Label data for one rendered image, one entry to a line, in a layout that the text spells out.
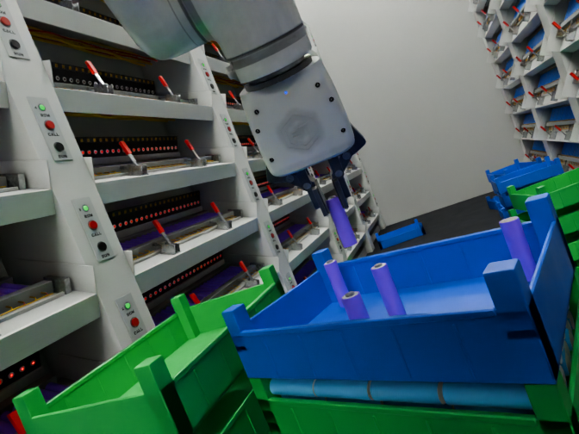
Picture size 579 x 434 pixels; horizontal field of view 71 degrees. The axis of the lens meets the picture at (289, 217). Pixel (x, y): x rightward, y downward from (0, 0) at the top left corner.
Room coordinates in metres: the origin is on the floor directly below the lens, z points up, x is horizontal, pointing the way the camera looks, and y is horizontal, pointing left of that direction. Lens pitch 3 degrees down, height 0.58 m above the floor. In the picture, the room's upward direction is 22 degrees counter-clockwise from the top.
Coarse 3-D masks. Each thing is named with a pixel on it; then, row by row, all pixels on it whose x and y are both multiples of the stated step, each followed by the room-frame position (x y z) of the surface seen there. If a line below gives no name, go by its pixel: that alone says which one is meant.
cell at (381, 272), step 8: (376, 264) 0.43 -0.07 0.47; (384, 264) 0.42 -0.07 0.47; (376, 272) 0.42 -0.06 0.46; (384, 272) 0.42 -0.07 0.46; (376, 280) 0.42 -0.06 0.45; (384, 280) 0.42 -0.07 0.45; (392, 280) 0.42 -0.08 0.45; (384, 288) 0.42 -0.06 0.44; (392, 288) 0.42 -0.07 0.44; (384, 296) 0.42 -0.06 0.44; (392, 296) 0.42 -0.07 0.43; (384, 304) 0.42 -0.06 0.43; (392, 304) 0.42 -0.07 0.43; (400, 304) 0.42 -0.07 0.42; (392, 312) 0.42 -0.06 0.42; (400, 312) 0.42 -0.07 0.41
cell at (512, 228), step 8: (504, 224) 0.39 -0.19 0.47; (512, 224) 0.39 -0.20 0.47; (520, 224) 0.39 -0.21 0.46; (504, 232) 0.39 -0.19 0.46; (512, 232) 0.39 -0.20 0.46; (520, 232) 0.39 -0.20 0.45; (512, 240) 0.39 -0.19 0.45; (520, 240) 0.39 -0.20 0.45; (512, 248) 0.39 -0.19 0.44; (520, 248) 0.39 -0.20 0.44; (528, 248) 0.39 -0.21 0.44; (512, 256) 0.40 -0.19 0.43; (520, 256) 0.39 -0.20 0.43; (528, 256) 0.39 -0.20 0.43; (528, 264) 0.39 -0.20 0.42; (528, 272) 0.39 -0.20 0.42; (528, 280) 0.39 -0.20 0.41
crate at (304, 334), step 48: (480, 240) 0.44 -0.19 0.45; (528, 240) 0.41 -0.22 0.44; (432, 288) 0.48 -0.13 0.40; (480, 288) 0.42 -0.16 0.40; (528, 288) 0.26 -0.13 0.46; (240, 336) 0.43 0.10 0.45; (288, 336) 0.38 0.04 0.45; (336, 336) 0.35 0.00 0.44; (384, 336) 0.32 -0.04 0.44; (432, 336) 0.29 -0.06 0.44; (480, 336) 0.27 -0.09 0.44; (528, 336) 0.25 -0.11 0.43
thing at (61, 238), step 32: (32, 64) 0.78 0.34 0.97; (32, 96) 0.75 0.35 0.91; (0, 128) 0.74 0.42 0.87; (32, 128) 0.72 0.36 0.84; (64, 128) 0.79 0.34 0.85; (0, 160) 0.75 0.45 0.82; (64, 160) 0.76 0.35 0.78; (64, 192) 0.73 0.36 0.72; (96, 192) 0.80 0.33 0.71; (32, 224) 0.74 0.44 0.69; (64, 224) 0.72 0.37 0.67; (0, 256) 0.79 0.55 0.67; (32, 256) 0.76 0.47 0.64; (64, 256) 0.73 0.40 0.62; (96, 288) 0.72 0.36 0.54; (128, 288) 0.78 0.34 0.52; (96, 320) 0.73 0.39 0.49; (64, 352) 0.77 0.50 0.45; (96, 352) 0.74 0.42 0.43
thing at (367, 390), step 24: (288, 384) 0.42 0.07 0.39; (312, 384) 0.39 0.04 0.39; (336, 384) 0.38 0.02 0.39; (360, 384) 0.36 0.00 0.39; (384, 384) 0.34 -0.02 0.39; (408, 384) 0.33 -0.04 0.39; (432, 384) 0.31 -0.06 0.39; (456, 384) 0.30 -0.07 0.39; (480, 384) 0.29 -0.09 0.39; (504, 384) 0.28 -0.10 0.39; (456, 408) 0.31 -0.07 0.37; (480, 408) 0.30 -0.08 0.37; (504, 408) 0.29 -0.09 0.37; (528, 408) 0.27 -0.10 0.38
